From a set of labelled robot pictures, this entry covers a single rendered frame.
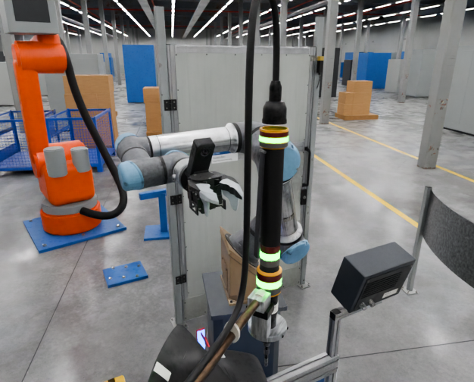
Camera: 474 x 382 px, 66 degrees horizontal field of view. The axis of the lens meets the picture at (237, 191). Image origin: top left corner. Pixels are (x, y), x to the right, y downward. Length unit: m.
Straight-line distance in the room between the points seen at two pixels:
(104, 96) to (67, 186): 4.33
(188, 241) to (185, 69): 1.17
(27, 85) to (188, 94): 2.38
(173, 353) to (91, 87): 8.00
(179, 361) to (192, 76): 1.94
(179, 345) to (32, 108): 3.96
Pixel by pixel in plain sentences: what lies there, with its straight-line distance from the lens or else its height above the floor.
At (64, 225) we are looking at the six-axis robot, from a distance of 4.55.
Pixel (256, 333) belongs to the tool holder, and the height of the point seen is 1.47.
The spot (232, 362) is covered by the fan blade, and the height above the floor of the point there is 1.18.
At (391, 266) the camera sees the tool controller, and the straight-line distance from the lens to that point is 1.43.
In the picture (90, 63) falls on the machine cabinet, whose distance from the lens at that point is 11.08.
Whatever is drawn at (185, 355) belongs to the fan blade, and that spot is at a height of 1.42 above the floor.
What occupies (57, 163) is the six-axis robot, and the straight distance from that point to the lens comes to 4.31.
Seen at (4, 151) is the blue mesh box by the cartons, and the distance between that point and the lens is 7.41.
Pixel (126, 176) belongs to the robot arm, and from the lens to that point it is 0.93.
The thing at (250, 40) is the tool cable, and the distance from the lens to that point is 0.47.
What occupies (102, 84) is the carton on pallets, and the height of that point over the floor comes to 1.41.
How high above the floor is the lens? 1.92
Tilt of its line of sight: 20 degrees down
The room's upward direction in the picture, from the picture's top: straight up
